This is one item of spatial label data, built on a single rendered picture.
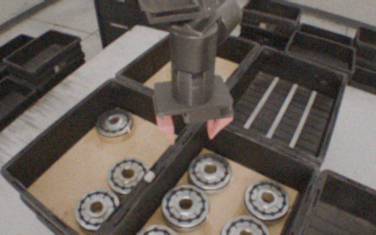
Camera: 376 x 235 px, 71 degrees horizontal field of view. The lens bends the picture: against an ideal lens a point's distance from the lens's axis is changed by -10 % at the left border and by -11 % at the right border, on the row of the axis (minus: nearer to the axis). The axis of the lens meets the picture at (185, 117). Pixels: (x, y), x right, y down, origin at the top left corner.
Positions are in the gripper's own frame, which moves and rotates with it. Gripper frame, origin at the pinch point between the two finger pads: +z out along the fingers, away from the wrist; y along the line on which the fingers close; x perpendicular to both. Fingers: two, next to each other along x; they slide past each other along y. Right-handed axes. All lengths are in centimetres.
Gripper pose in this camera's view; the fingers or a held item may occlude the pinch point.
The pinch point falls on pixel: (191, 135)
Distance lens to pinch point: 47.4
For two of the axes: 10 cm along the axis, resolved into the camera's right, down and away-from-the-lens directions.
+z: 0.0, 7.0, 7.1
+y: -9.8, 1.4, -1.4
